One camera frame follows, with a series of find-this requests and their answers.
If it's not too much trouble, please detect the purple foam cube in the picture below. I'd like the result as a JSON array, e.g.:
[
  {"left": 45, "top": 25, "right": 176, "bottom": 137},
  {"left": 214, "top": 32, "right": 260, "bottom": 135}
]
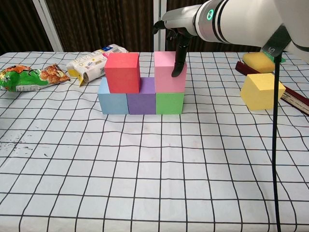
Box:
[{"left": 126, "top": 77, "right": 157, "bottom": 115}]

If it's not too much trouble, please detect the dark brown ribbed partition panel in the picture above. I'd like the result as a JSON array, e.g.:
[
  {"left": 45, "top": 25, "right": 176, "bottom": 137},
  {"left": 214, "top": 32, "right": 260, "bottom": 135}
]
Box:
[
  {"left": 165, "top": 0, "right": 266, "bottom": 53},
  {"left": 277, "top": 0, "right": 309, "bottom": 53},
  {"left": 45, "top": 0, "right": 155, "bottom": 53},
  {"left": 0, "top": 0, "right": 55, "bottom": 55}
]

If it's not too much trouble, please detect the light blue foam cube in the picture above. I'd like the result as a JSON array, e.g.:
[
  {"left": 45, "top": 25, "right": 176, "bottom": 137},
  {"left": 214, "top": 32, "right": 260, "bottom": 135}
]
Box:
[{"left": 97, "top": 77, "right": 130, "bottom": 115}]

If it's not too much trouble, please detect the pink foam cube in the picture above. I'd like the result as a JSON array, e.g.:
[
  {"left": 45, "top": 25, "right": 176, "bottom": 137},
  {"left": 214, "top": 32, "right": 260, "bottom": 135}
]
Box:
[{"left": 154, "top": 51, "right": 188, "bottom": 94}]

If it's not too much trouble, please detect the yellow sponge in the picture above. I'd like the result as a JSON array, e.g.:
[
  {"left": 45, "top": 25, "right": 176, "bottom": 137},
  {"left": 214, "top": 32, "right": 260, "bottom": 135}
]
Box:
[{"left": 242, "top": 52, "right": 276, "bottom": 73}]

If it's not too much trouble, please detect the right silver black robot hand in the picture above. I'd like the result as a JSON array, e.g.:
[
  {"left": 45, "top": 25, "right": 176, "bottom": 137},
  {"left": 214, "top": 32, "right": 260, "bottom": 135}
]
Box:
[{"left": 152, "top": 4, "right": 206, "bottom": 78}]

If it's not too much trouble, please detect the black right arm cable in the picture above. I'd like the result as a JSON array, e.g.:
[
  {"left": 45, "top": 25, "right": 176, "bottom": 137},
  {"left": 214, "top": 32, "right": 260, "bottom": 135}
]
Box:
[{"left": 271, "top": 54, "right": 283, "bottom": 232}]

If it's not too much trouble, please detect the dark red long box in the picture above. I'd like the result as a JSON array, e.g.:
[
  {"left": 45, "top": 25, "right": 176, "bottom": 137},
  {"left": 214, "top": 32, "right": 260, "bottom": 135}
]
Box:
[{"left": 235, "top": 61, "right": 309, "bottom": 112}]

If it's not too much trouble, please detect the red foam cube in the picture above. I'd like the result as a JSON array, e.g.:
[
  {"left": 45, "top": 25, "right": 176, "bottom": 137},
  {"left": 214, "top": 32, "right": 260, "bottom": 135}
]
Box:
[{"left": 104, "top": 53, "right": 140, "bottom": 94}]

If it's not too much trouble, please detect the white checkered tablecloth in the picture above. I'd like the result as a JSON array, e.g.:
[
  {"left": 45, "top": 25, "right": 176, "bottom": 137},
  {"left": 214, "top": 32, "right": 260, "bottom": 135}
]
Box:
[{"left": 0, "top": 51, "right": 309, "bottom": 232}]

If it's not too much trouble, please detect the white snack package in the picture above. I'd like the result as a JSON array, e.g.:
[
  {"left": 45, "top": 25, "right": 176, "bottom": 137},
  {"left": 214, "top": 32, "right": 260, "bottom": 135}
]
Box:
[{"left": 66, "top": 43, "right": 128, "bottom": 87}]

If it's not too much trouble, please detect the yellow foam cube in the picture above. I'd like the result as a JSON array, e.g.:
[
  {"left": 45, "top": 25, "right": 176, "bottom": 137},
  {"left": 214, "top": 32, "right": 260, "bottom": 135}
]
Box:
[{"left": 240, "top": 73, "right": 287, "bottom": 111}]

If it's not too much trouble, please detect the green foam cube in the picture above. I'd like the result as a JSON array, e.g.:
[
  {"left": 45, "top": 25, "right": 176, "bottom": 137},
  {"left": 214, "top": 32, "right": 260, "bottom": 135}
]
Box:
[{"left": 155, "top": 91, "right": 185, "bottom": 115}]

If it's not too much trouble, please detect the green sachet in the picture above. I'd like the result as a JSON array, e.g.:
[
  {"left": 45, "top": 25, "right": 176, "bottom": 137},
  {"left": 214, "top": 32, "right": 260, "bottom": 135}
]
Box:
[{"left": 264, "top": 52, "right": 286, "bottom": 63}]

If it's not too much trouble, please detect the green orange snack bag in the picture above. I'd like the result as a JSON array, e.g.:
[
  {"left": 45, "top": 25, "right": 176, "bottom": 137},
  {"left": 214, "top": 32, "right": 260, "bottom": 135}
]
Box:
[{"left": 0, "top": 63, "right": 71, "bottom": 93}]

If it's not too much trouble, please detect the white partition post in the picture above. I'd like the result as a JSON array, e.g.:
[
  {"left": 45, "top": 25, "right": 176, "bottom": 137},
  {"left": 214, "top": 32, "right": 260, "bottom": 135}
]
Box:
[
  {"left": 33, "top": 0, "right": 65, "bottom": 53},
  {"left": 153, "top": 0, "right": 167, "bottom": 53}
]

